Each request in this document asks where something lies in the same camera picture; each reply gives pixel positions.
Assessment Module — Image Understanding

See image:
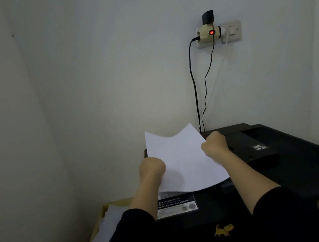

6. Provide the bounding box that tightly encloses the person's left hand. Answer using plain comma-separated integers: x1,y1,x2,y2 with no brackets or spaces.
137,155,169,188

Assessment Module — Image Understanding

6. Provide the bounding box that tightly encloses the person's right hand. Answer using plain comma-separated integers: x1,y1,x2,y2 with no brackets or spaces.
198,129,233,164

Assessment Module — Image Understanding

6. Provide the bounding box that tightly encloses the white paper sheet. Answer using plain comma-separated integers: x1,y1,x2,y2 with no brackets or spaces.
144,118,232,199

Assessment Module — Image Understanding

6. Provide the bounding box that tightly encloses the person's right forearm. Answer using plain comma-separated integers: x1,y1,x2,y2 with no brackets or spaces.
216,134,319,242

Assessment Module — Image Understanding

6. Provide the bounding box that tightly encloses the person's left forearm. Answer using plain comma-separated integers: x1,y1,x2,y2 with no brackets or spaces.
80,173,174,242

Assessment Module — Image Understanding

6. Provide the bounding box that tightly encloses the black and white label sticker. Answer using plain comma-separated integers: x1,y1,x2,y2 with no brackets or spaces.
154,192,200,220

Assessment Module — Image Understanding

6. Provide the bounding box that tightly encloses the yellow cat sticker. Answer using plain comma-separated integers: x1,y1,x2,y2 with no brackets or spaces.
213,222,236,239

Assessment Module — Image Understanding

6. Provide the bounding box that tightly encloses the white paper in box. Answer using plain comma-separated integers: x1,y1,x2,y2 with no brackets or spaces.
68,201,137,242

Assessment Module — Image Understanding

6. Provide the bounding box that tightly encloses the black printer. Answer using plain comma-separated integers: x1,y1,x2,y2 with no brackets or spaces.
142,110,319,242

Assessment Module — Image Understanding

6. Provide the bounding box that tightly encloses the cream multi-plug adapter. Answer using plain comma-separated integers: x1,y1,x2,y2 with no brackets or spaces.
195,21,222,43

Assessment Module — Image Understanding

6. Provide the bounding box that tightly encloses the black charger plug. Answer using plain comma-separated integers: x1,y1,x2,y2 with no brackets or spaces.
200,10,216,26

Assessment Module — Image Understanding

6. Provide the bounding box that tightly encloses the thick black cable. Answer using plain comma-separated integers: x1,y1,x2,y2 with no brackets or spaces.
183,36,218,133

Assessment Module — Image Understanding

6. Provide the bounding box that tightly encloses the thin black cable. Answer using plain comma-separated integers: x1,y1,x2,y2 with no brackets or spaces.
185,24,232,131

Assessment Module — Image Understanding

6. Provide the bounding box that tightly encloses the white cable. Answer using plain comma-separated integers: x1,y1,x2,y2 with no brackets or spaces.
183,32,244,130

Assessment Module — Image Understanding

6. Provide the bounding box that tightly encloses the white wall socket plate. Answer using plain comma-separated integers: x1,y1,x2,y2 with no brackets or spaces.
194,19,244,49

